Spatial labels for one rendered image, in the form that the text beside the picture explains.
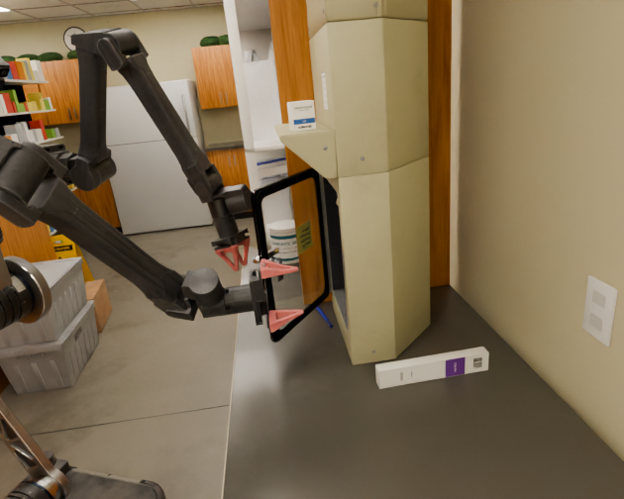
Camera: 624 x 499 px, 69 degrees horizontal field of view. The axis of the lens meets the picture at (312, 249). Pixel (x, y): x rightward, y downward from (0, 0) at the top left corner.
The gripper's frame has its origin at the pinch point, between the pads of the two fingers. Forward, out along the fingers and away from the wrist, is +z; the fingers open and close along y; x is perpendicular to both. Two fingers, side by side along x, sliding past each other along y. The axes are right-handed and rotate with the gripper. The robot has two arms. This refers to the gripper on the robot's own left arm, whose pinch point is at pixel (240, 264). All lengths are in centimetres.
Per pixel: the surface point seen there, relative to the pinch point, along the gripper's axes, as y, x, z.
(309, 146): -14.2, -37.2, -25.9
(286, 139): -16.5, -33.7, -28.6
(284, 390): -23.4, -17.6, 25.7
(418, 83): 7, -58, -32
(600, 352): -14, -82, 26
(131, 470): 17, 110, 92
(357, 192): -9.4, -42.7, -13.5
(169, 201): 352, 330, -10
